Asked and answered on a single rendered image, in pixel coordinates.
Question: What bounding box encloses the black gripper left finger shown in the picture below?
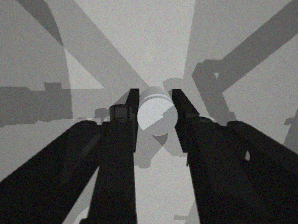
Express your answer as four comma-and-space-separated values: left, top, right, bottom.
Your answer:
0, 88, 139, 224

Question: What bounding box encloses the light grey cylinder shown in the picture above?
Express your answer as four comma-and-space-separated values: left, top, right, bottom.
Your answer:
137, 86, 178, 136

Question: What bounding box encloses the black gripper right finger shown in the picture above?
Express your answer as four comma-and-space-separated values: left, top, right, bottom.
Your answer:
172, 89, 298, 224

